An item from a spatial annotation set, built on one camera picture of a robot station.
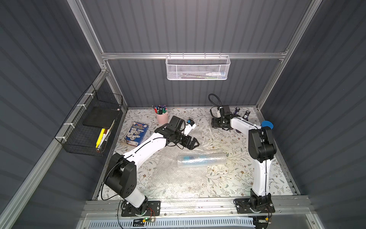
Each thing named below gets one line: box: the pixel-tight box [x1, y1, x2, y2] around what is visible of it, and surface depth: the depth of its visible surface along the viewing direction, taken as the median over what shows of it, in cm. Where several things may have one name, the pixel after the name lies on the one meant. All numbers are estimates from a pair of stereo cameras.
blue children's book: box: [125, 122, 149, 147], surface depth 104 cm
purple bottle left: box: [233, 106, 241, 115], surface depth 95 cm
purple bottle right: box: [242, 109, 251, 122], surface depth 93 cm
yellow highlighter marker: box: [95, 128, 106, 149], surface depth 72 cm
